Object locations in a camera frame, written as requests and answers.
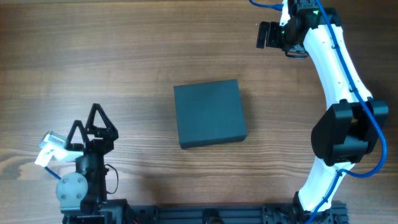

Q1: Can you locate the right blue cable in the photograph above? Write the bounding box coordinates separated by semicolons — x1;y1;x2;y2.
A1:
248;0;389;224

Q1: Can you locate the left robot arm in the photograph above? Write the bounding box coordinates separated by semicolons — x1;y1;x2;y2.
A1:
56;103;139;223

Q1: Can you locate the dark green box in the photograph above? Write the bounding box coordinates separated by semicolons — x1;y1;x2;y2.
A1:
174;80;248;149

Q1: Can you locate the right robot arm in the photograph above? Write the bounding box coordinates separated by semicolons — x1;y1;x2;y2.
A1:
256;0;389;223

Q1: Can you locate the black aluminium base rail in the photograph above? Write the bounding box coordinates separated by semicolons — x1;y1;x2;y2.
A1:
62;203;349;224

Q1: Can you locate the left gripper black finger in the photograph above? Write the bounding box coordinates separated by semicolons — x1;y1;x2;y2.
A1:
64;119;90;153
85;103;119;140

